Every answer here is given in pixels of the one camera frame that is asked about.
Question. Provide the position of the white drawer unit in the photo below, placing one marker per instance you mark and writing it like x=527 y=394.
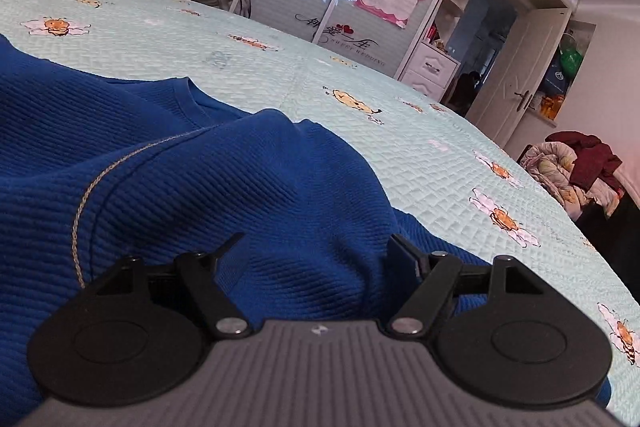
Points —
x=432 y=69

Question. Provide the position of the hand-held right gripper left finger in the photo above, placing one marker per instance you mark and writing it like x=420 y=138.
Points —
x=205 y=277

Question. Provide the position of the bee print bedspread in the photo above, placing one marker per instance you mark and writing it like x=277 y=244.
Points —
x=425 y=147

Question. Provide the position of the white room door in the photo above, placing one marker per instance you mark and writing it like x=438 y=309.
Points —
x=525 y=72

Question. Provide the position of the dark furniture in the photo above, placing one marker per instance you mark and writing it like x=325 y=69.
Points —
x=610 y=242

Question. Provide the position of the blue sweater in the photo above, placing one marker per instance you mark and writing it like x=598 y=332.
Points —
x=200 y=187

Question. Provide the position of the pile of bedding and clothes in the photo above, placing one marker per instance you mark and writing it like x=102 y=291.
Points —
x=575 y=167

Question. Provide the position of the hanging shopping bags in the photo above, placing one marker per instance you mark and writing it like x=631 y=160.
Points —
x=562 y=72

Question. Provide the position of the white shelf unit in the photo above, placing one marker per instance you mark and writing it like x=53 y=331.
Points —
x=457 y=2

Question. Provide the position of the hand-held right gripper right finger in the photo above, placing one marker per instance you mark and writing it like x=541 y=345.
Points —
x=402 y=257

